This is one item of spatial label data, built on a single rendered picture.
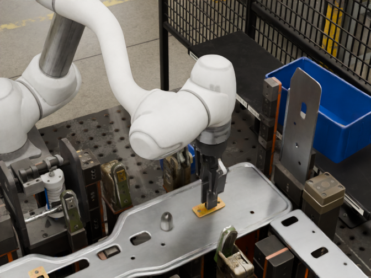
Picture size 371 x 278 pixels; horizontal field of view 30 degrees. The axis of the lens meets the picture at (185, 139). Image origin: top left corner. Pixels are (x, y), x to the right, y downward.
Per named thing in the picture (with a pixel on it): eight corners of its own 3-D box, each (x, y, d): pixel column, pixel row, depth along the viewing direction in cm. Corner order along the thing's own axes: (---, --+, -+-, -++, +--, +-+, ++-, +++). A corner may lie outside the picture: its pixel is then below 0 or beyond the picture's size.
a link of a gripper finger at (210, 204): (216, 185, 176) (218, 186, 175) (215, 204, 180) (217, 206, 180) (206, 189, 174) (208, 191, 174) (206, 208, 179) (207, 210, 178)
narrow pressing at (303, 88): (304, 188, 187) (321, 86, 165) (278, 163, 194) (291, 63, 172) (306, 187, 187) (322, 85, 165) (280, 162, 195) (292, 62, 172)
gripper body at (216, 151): (188, 129, 166) (188, 158, 172) (207, 149, 160) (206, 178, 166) (215, 119, 169) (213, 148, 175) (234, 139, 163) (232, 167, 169)
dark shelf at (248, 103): (367, 222, 178) (369, 214, 176) (186, 54, 236) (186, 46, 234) (429, 191, 186) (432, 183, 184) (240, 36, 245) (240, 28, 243)
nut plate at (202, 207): (199, 218, 178) (199, 214, 177) (191, 208, 181) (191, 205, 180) (226, 206, 181) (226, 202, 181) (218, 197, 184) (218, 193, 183)
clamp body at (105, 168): (116, 279, 201) (107, 188, 177) (99, 253, 208) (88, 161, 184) (144, 266, 205) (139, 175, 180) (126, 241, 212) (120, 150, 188)
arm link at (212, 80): (207, 96, 167) (172, 122, 159) (209, 41, 157) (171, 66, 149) (244, 113, 161) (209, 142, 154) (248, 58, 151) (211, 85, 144)
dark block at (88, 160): (95, 274, 202) (82, 169, 175) (85, 258, 206) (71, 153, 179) (111, 267, 204) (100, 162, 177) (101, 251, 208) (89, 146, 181)
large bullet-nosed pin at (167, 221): (164, 236, 176) (164, 219, 171) (158, 229, 178) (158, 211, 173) (175, 232, 177) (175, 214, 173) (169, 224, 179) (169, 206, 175)
